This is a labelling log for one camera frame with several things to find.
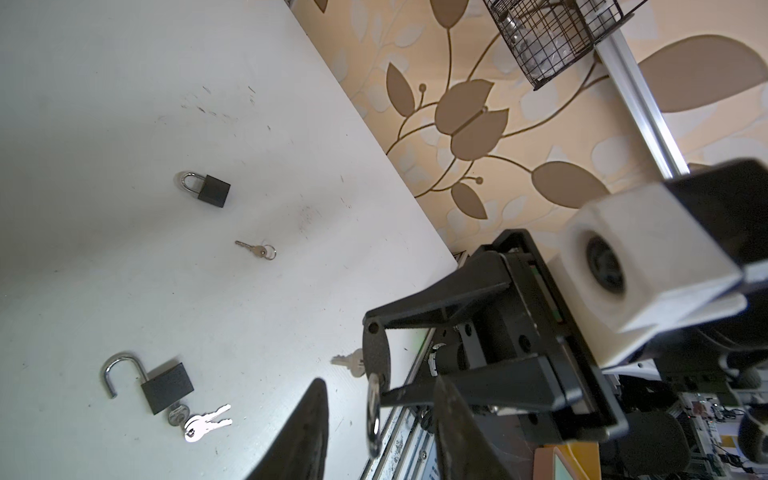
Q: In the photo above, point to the small black padlock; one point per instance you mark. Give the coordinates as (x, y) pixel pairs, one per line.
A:
(377, 384)

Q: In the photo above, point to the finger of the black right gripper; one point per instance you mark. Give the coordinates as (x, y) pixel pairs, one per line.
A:
(450, 300)
(528, 383)

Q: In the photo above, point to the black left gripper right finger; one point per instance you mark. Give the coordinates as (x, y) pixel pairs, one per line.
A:
(462, 450)

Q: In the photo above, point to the smallest black padlock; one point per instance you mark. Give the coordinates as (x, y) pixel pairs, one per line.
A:
(205, 188)

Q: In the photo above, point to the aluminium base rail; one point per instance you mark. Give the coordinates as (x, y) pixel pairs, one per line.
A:
(408, 451)

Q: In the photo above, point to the black wire basket right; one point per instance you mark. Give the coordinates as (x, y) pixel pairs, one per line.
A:
(547, 37)

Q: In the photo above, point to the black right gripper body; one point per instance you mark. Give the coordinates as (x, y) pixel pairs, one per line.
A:
(531, 318)

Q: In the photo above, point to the aluminium frame corner post right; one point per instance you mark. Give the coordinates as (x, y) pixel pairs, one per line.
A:
(626, 75)

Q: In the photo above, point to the medium black padlock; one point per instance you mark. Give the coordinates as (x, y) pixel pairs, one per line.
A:
(161, 391)

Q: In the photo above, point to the smallest padlock key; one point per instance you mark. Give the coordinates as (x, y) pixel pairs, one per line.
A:
(266, 252)

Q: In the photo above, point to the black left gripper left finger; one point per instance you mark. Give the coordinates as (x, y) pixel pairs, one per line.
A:
(299, 451)

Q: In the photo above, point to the medium padlock key bunch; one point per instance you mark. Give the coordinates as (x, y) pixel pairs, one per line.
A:
(196, 426)

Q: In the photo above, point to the small padlock key bunch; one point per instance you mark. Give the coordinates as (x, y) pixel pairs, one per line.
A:
(354, 362)

